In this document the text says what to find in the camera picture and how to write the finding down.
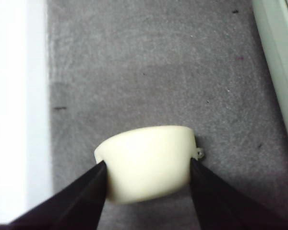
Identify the smooth white steamed bun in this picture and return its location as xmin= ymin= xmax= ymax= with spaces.
xmin=94 ymin=125 xmax=204 ymax=205

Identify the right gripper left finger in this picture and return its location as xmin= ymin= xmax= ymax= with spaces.
xmin=7 ymin=160 xmax=110 ymax=230

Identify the mint green breakfast machine base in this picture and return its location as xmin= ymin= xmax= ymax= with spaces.
xmin=252 ymin=0 xmax=288 ymax=166

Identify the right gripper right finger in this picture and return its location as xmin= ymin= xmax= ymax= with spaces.
xmin=190 ymin=158 xmax=288 ymax=230

